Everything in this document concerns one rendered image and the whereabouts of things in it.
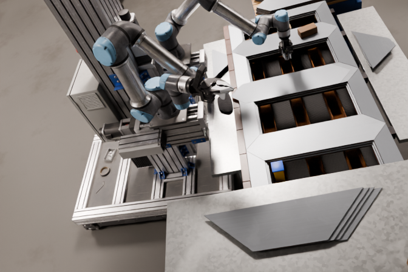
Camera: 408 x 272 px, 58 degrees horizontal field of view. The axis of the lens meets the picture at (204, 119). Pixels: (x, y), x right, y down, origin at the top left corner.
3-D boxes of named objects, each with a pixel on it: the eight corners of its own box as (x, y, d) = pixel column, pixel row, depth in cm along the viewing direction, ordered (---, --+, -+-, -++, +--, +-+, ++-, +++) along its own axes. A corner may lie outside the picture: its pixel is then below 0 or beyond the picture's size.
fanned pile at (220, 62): (226, 46, 300) (225, 42, 297) (231, 78, 273) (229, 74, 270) (212, 50, 302) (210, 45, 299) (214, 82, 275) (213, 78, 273)
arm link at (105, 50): (166, 107, 203) (124, 25, 164) (152, 127, 196) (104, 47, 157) (148, 104, 209) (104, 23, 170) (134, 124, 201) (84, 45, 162)
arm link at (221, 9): (193, -11, 197) (269, 38, 205) (200, -23, 203) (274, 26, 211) (185, 3, 206) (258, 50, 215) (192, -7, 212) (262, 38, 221)
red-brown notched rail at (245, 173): (229, 31, 297) (227, 25, 293) (256, 217, 188) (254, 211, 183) (224, 33, 298) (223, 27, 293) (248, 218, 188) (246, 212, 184)
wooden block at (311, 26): (314, 28, 259) (313, 22, 255) (317, 32, 255) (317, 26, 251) (297, 34, 259) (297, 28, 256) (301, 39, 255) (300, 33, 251)
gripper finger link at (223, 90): (235, 98, 156) (216, 95, 160) (233, 87, 152) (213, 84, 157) (232, 103, 154) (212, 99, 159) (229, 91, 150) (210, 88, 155)
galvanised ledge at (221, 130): (227, 41, 309) (226, 38, 306) (244, 171, 221) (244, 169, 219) (204, 47, 312) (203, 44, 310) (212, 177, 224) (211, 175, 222)
